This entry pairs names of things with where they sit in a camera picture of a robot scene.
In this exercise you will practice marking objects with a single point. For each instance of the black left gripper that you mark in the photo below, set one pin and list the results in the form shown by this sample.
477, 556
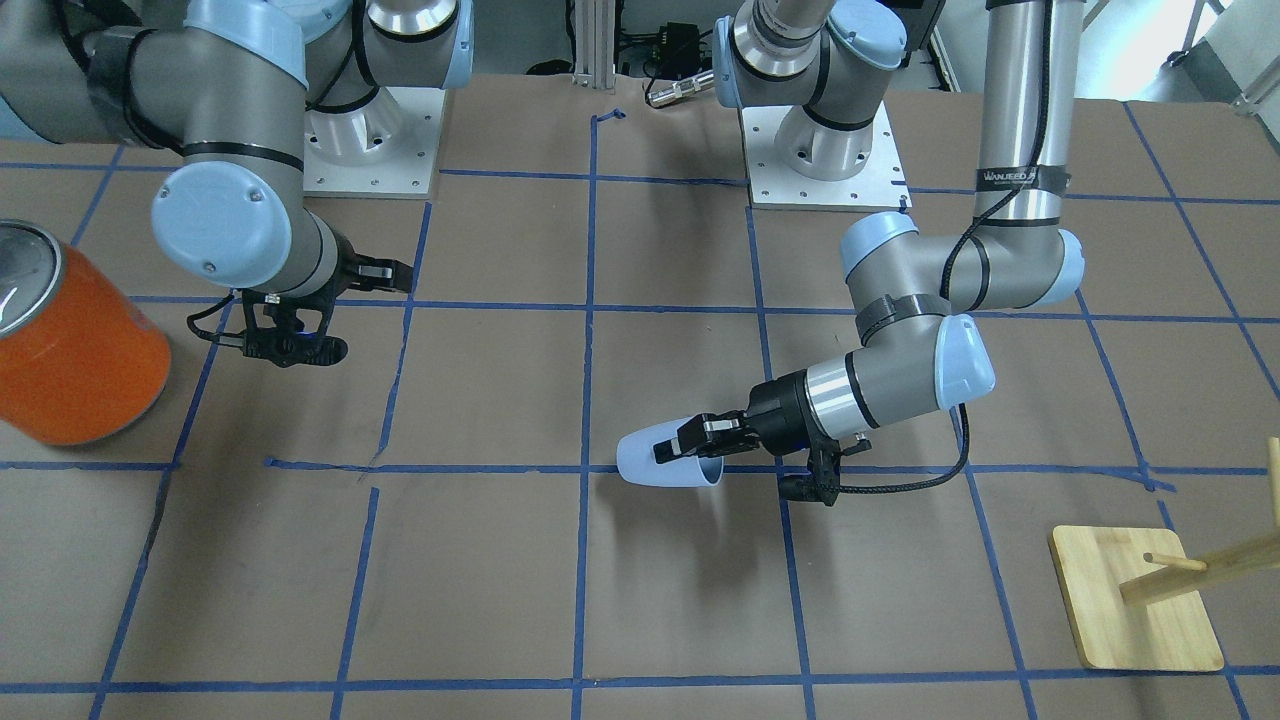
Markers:
781, 410

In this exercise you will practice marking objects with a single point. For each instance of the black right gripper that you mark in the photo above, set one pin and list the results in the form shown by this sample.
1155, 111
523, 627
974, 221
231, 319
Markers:
352, 272

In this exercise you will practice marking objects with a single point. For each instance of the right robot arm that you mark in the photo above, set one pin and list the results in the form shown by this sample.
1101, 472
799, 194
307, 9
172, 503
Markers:
239, 90

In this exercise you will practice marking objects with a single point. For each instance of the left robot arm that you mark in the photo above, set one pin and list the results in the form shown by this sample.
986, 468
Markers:
920, 348

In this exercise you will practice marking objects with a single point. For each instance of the wooden cup rack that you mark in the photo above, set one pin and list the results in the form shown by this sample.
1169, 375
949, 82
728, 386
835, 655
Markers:
1133, 595

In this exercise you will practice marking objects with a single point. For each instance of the orange can with silver lid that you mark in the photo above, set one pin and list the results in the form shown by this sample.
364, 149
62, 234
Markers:
79, 361

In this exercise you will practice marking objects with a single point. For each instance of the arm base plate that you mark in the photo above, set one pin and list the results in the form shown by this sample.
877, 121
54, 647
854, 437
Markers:
387, 149
794, 164

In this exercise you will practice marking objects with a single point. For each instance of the aluminium frame post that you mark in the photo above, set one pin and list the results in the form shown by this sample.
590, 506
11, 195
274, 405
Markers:
594, 26

